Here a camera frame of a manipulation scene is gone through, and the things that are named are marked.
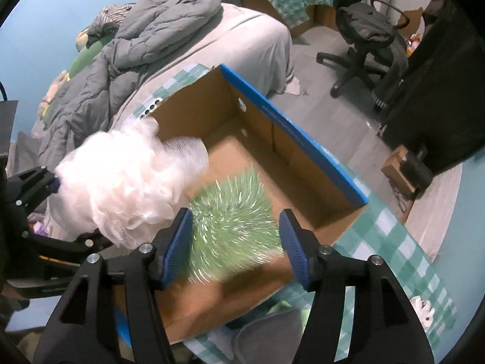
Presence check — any green plush toy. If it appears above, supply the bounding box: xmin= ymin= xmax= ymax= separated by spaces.
xmin=38 ymin=29 xmax=113 ymax=121

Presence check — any black office chair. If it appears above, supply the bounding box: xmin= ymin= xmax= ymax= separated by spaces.
xmin=316 ymin=0 xmax=410 ymax=113

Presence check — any green glittery sponge cloth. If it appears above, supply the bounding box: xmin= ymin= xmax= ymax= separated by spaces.
xmin=186 ymin=168 xmax=283 ymax=284

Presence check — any small cardboard box on floor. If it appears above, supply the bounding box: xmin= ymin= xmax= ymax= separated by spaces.
xmin=381 ymin=146 xmax=416 ymax=196

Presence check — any grey quilted duvet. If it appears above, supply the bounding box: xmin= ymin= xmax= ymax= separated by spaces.
xmin=38 ymin=0 xmax=222 ymax=171

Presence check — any white mesh bath loofah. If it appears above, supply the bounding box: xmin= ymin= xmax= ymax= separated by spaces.
xmin=48 ymin=117 xmax=209 ymax=249

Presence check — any white card with dots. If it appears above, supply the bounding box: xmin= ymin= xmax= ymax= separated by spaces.
xmin=136 ymin=96 xmax=163 ymax=119

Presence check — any dark wardrobe cabinet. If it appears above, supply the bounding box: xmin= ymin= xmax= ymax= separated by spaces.
xmin=382 ymin=0 xmax=484 ymax=174

